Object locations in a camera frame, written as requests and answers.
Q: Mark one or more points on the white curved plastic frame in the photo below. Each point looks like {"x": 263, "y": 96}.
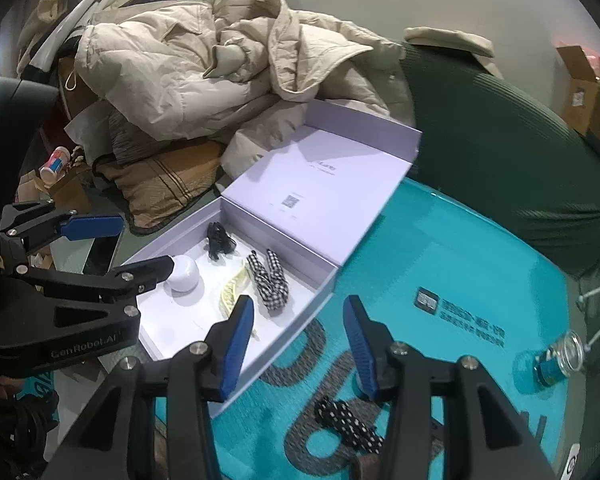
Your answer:
{"x": 55, "y": 45}

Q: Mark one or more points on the white bottle with red-blue label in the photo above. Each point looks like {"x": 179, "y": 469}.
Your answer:
{"x": 55, "y": 162}

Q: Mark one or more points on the brown striped pillow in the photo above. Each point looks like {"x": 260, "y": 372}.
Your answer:
{"x": 165, "y": 180}

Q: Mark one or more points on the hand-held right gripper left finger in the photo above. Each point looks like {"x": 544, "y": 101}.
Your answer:
{"x": 235, "y": 345}

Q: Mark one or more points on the brown cardboard piece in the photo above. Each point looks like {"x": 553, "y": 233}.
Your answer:
{"x": 70, "y": 190}

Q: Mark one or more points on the cream cloth hat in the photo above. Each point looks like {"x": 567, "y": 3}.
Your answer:
{"x": 450, "y": 40}

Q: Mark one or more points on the small white flat device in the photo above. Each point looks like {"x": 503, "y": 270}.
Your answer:
{"x": 573, "y": 460}

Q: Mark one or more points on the black smartphone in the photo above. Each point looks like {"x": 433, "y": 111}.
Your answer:
{"x": 102, "y": 255}

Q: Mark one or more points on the glass jar with blue label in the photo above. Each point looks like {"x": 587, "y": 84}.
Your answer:
{"x": 555, "y": 365}

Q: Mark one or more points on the green covered sofa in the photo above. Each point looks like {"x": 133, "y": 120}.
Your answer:
{"x": 480, "y": 160}

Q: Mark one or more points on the small black claw clip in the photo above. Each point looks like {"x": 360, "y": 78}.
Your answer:
{"x": 217, "y": 242}

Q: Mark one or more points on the black polka dot scrunchie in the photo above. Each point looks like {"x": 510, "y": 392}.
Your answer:
{"x": 345, "y": 422}

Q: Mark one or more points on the cream hair claw clip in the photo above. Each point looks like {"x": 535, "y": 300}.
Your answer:
{"x": 232, "y": 290}

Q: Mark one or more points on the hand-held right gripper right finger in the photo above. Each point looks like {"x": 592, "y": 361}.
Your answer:
{"x": 362, "y": 345}

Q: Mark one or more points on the beige puffer jacket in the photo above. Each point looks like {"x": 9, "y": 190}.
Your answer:
{"x": 180, "y": 60}

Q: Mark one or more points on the white round case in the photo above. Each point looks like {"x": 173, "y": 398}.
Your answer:
{"x": 185, "y": 277}

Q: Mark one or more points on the black white gingham scrunchie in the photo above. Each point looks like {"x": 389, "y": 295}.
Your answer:
{"x": 270, "y": 290}

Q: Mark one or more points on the lavender gift box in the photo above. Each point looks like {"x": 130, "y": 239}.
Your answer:
{"x": 305, "y": 170}

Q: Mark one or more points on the teal printed bubble mailer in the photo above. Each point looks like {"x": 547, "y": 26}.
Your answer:
{"x": 455, "y": 260}

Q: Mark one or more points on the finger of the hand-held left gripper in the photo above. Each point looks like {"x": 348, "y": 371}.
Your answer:
{"x": 92, "y": 226}
{"x": 130, "y": 277}

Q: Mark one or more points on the grey-brown knit cloth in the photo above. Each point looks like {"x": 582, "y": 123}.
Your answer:
{"x": 135, "y": 135}

